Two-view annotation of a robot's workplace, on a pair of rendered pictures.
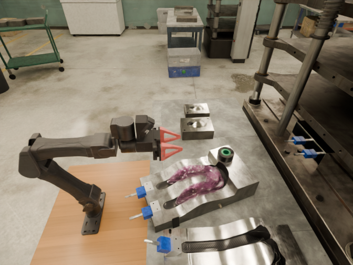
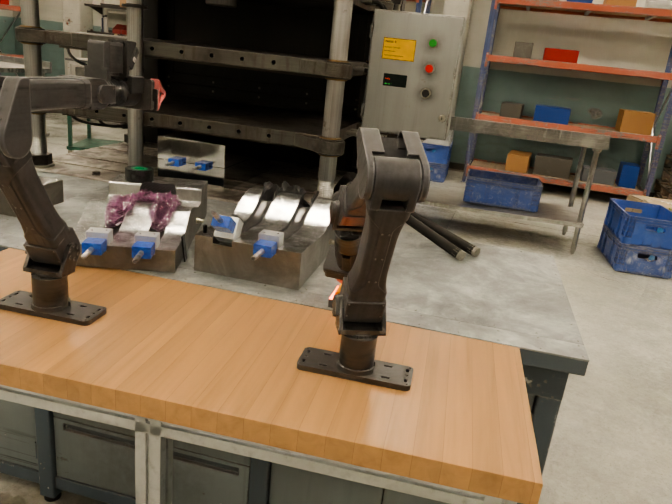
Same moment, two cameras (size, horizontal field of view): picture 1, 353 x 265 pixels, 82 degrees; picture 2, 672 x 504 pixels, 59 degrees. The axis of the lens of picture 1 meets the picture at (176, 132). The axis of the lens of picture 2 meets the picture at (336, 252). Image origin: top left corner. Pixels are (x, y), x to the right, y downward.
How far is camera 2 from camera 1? 1.30 m
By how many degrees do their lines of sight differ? 66
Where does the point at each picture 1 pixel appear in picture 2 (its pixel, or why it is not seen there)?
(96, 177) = not seen: outside the picture
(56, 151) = (48, 92)
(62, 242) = (74, 345)
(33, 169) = (26, 128)
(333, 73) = (179, 47)
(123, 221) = (115, 290)
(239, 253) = (275, 209)
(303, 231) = not seen: hidden behind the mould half
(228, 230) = (244, 208)
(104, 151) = (106, 90)
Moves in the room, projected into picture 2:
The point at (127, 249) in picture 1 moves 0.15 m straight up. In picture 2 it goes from (173, 295) to (174, 228)
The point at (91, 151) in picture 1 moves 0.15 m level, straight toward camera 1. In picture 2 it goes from (91, 91) to (174, 98)
